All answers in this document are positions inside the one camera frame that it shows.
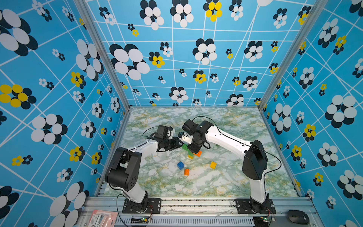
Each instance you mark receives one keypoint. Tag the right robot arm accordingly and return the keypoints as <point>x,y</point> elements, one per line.
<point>253,155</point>

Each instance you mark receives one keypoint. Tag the pink packaged item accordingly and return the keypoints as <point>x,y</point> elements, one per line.
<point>103,219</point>

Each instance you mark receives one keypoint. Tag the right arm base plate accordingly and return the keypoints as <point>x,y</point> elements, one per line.
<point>244,205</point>

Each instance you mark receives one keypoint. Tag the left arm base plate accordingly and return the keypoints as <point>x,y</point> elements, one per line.
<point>152,206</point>

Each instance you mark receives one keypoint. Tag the small orange lego brick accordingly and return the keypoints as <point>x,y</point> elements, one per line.
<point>186,172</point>

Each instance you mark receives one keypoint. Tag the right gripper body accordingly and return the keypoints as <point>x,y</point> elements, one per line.
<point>194,147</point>

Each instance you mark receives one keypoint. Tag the green square lego brick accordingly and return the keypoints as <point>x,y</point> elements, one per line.
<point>185,147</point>

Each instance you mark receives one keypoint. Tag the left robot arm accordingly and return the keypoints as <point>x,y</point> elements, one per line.
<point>123,170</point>

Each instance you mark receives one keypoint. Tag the aluminium front rail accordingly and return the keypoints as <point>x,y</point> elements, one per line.
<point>204,212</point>

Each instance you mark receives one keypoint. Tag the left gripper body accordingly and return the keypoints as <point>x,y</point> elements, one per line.
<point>171,144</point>

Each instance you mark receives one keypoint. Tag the blue lego brick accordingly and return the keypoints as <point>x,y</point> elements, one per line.
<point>180,165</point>

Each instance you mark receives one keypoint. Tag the black computer mouse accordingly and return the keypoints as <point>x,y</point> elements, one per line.
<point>298,217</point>

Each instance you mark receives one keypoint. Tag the orange long lego brick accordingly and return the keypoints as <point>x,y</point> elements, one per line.
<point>198,154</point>

